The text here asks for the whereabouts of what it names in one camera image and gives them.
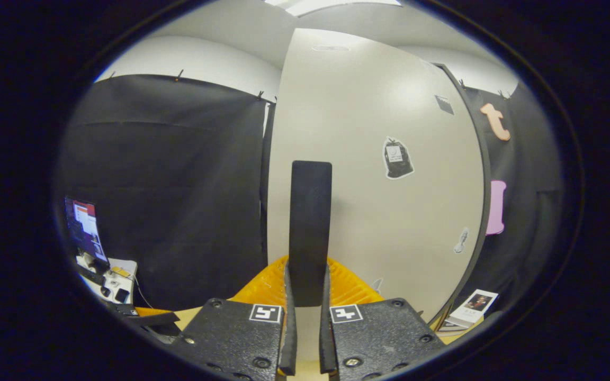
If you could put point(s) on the computer monitor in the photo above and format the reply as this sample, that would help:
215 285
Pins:
87 227

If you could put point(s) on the white portrait cover book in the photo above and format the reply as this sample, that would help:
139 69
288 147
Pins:
472 307

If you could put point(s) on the ceiling light panel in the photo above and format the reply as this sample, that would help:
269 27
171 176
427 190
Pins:
337 4

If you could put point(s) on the dark cover book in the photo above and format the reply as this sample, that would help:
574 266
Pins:
449 327

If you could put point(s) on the light grey cabinet door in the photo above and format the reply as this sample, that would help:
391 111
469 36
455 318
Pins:
379 222

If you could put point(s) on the black backdrop cloth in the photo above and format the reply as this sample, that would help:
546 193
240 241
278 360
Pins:
178 211

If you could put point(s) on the white desk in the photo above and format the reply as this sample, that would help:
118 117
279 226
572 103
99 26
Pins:
124 283

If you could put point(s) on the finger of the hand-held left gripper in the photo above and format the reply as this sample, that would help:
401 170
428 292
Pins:
157 319

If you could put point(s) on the black keyboard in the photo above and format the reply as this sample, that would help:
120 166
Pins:
92 275

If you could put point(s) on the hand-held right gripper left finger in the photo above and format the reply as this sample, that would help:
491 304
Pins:
289 344

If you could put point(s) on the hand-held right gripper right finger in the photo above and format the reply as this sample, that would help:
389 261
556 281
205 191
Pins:
327 344

